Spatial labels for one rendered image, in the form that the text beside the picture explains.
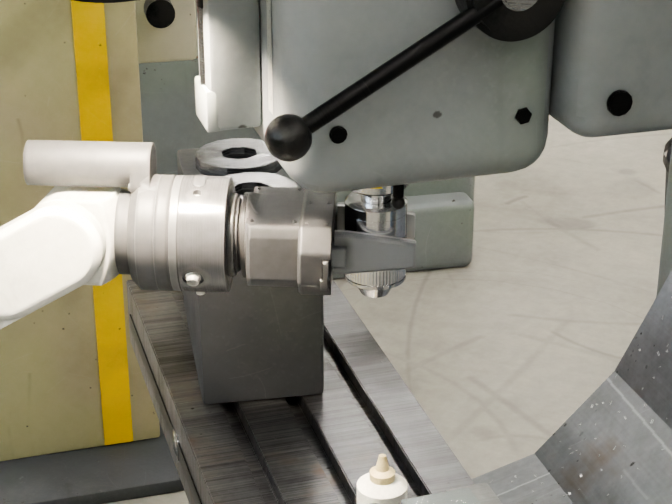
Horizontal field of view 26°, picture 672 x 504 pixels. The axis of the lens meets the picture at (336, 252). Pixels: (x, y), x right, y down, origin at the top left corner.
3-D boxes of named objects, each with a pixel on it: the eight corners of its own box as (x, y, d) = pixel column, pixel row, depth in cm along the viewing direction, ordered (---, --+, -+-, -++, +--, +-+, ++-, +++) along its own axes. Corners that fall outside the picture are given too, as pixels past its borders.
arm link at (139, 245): (170, 306, 107) (18, 302, 108) (190, 264, 118) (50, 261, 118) (168, 156, 104) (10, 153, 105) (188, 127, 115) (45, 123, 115)
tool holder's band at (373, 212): (408, 222, 107) (408, 210, 106) (344, 222, 107) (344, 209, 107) (406, 198, 111) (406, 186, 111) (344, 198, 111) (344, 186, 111)
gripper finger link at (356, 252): (414, 271, 108) (331, 269, 109) (416, 232, 107) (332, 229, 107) (415, 280, 107) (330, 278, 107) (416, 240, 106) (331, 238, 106)
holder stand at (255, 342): (202, 406, 142) (193, 217, 133) (183, 307, 161) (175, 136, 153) (324, 395, 144) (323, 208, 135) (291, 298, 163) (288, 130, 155)
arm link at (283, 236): (330, 213, 102) (162, 209, 103) (329, 334, 106) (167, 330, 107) (337, 151, 114) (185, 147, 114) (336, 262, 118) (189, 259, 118)
